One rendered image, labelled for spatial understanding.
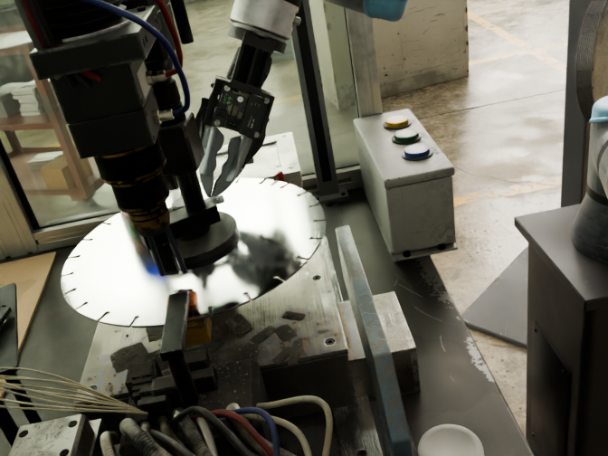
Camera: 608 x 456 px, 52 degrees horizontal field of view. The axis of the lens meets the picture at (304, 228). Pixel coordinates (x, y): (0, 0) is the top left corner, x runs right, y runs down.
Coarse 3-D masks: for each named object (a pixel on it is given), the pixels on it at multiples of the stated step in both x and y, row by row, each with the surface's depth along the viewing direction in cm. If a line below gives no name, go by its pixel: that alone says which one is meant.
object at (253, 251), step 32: (224, 192) 87; (256, 192) 85; (288, 192) 84; (128, 224) 83; (256, 224) 77; (288, 224) 76; (320, 224) 75; (96, 256) 77; (128, 256) 76; (224, 256) 72; (256, 256) 71; (288, 256) 70; (64, 288) 72; (96, 288) 71; (128, 288) 70; (160, 288) 69; (192, 288) 68; (224, 288) 66; (256, 288) 65; (96, 320) 65; (128, 320) 64; (160, 320) 63; (192, 320) 63
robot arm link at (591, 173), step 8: (600, 104) 85; (592, 112) 87; (600, 112) 84; (592, 120) 86; (600, 120) 84; (592, 128) 87; (600, 128) 85; (592, 136) 88; (600, 136) 85; (592, 144) 88; (600, 144) 84; (592, 152) 88; (600, 152) 83; (592, 160) 89; (592, 168) 89; (592, 176) 90; (592, 184) 90; (600, 184) 88; (600, 192) 89
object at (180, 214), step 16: (176, 176) 64; (192, 176) 64; (192, 192) 65; (192, 208) 66; (208, 208) 66; (176, 224) 65; (192, 224) 66; (208, 224) 67; (144, 240) 64; (160, 240) 65; (176, 240) 67; (160, 256) 66; (176, 272) 67
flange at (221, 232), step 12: (228, 216) 78; (204, 228) 75; (216, 228) 76; (228, 228) 76; (180, 240) 75; (192, 240) 74; (204, 240) 74; (216, 240) 74; (228, 240) 74; (192, 252) 72; (204, 252) 72; (216, 252) 73
